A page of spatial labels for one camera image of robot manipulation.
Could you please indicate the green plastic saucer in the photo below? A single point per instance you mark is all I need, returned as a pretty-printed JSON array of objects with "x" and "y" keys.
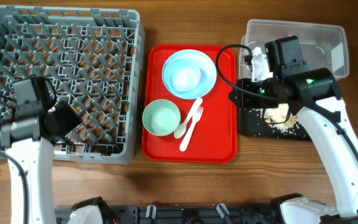
[{"x": 161, "y": 117}]

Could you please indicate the light blue plastic bowl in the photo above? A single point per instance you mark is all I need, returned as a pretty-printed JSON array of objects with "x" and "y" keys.
[{"x": 181, "y": 75}]

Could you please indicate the white paper napkin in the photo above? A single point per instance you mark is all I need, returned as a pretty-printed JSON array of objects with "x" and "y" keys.
[{"x": 260, "y": 67}]

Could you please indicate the rice and food scraps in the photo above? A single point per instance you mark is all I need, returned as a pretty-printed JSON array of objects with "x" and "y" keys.
[{"x": 278, "y": 118}]

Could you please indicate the yellow plastic cup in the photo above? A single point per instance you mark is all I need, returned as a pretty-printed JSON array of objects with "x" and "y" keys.
[{"x": 55, "y": 109}]

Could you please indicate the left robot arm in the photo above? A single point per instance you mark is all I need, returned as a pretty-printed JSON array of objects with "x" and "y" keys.
[{"x": 29, "y": 138}]

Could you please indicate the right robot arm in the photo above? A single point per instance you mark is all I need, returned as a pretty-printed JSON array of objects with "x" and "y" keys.
[{"x": 315, "y": 98}]

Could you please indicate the grey plastic dishwasher rack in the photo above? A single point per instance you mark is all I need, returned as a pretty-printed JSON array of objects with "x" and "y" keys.
[{"x": 91, "y": 59}]

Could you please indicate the clear plastic waste bin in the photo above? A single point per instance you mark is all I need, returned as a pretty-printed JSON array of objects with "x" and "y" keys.
[{"x": 322, "y": 46}]

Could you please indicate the white plastic fork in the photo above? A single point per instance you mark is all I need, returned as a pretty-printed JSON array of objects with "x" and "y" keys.
[{"x": 195, "y": 119}]

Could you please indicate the white plastic spoon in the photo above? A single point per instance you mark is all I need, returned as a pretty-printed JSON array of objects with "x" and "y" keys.
[{"x": 181, "y": 129}]

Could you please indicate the light blue round plate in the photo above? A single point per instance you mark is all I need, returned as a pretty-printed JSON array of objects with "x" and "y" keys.
[{"x": 208, "y": 73}]

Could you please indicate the red plastic serving tray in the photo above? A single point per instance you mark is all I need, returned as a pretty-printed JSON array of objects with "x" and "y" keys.
[{"x": 214, "y": 139}]

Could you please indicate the black rectangular tray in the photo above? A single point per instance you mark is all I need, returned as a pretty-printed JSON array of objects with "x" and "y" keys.
[{"x": 253, "y": 124}]

